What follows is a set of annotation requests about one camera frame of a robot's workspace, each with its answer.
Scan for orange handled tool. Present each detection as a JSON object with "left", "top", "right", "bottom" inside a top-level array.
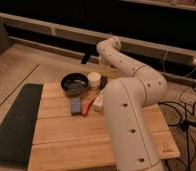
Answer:
[{"left": 82, "top": 98, "right": 95, "bottom": 117}]

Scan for black floor cables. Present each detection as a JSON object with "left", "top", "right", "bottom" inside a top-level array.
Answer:
[{"left": 157, "top": 79, "right": 196, "bottom": 171}]

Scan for small white round container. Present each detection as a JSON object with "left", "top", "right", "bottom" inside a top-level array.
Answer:
[{"left": 87, "top": 72, "right": 101, "bottom": 89}]

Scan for black bowl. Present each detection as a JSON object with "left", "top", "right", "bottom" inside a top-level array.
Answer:
[{"left": 61, "top": 73, "right": 88, "bottom": 96}]

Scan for dark floor mat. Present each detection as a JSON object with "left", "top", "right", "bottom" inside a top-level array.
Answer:
[{"left": 0, "top": 84, "right": 43, "bottom": 166}]

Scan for blue eraser block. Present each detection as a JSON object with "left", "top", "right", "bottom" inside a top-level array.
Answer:
[{"left": 71, "top": 97, "right": 81, "bottom": 115}]

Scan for white wall cable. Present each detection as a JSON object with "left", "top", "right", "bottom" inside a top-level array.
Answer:
[{"left": 161, "top": 43, "right": 196, "bottom": 78}]

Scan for white bottle black cap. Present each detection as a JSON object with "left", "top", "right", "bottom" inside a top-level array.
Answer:
[{"left": 92, "top": 92, "right": 103, "bottom": 111}]

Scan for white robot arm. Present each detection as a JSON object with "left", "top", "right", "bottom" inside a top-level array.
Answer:
[{"left": 97, "top": 37, "right": 167, "bottom": 171}]

